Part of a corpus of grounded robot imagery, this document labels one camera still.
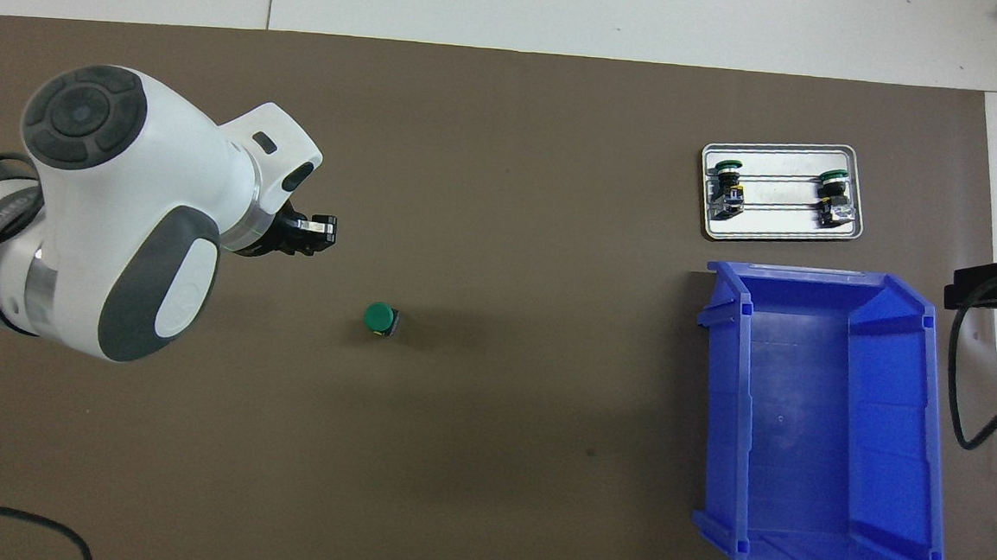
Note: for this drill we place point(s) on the blue plastic storage bin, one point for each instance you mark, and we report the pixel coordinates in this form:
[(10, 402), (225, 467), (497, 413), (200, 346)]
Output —
[(819, 421)]

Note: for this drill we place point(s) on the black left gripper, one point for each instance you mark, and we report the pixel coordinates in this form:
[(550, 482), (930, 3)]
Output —
[(269, 236)]

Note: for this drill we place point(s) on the green push button switch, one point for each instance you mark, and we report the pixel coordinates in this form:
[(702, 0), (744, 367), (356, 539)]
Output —
[(379, 317), (834, 197), (727, 188)]

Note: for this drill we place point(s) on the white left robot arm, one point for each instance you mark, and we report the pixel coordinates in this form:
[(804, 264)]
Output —
[(122, 205)]

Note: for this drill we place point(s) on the grey metal tray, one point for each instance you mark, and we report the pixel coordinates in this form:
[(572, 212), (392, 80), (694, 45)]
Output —
[(778, 230)]

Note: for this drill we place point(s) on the brown table mat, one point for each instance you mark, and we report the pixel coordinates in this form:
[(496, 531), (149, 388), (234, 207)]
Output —
[(515, 142)]

